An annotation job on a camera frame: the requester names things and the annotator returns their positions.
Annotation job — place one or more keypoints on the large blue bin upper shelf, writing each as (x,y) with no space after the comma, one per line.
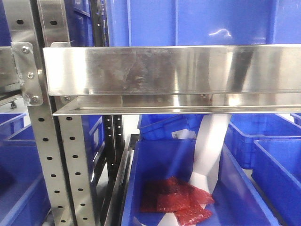
(203,22)

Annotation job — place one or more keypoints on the blue bin rear centre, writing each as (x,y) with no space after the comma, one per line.
(169,126)

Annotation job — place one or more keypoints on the white paper strip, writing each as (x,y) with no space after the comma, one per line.
(195,161)

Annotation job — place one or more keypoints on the blue bin rear right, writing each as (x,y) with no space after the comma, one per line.
(245,128)

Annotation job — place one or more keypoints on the red bubble wrap bag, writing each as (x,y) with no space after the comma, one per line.
(176,196)

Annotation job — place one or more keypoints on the blue bin with red bags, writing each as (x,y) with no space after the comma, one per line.
(237,203)

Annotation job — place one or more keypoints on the blue bin far right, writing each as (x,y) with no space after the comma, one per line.
(277,171)

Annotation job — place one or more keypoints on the blue bin lower left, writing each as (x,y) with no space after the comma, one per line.
(23,195)

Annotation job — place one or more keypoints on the black perforated rear post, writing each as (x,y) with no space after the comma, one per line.
(114,140)

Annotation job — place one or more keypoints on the perforated steel shelf post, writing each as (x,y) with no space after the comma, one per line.
(63,151)

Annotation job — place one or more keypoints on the stainless steel shelf rail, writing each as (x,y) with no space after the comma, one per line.
(179,79)

